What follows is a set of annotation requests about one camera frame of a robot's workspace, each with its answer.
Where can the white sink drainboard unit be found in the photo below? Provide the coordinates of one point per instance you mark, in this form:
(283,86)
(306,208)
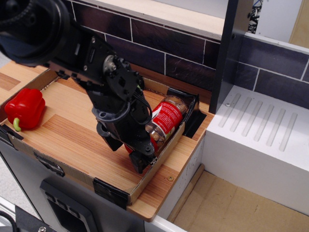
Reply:
(261,144)

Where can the cardboard fence with black tape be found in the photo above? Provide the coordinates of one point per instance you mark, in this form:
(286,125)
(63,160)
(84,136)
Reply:
(65,143)

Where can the red bell pepper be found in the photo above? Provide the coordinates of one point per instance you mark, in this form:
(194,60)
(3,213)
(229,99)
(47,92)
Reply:
(25,109)

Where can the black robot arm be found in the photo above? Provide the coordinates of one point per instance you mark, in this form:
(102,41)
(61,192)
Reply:
(42,32)

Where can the basil bottle red lid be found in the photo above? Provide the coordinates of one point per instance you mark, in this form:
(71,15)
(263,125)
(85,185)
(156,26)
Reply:
(166,118)

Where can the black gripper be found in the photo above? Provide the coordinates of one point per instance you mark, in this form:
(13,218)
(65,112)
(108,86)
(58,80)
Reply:
(126,127)

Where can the dark grey vertical post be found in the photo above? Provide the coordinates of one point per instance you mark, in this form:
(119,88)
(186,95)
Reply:
(236,25)

